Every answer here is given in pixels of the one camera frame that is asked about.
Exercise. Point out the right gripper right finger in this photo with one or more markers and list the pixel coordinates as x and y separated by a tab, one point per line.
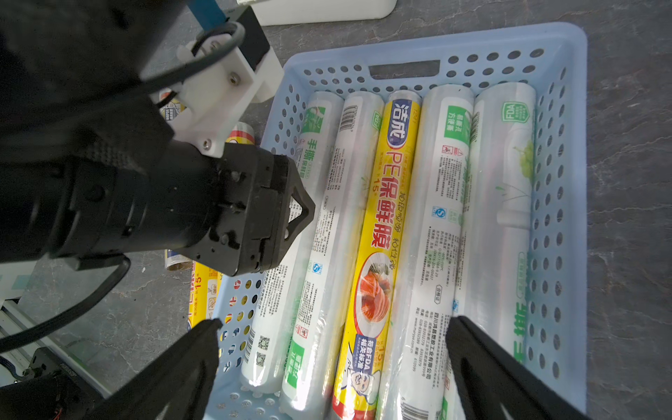
491	384

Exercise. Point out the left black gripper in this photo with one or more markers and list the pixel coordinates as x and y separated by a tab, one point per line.
250	226

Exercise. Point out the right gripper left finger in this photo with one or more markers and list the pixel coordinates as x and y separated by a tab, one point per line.
176	385

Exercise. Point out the short yellow wrap roll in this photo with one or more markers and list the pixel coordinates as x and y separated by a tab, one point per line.
242	134

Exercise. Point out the blue plastic basket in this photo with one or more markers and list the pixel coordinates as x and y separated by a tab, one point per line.
552	59

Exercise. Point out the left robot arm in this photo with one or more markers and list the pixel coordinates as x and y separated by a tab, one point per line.
115	117

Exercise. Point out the white lidded storage box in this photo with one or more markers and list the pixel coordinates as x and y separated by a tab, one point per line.
285	12

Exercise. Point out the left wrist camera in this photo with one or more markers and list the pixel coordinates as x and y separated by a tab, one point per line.
204	109

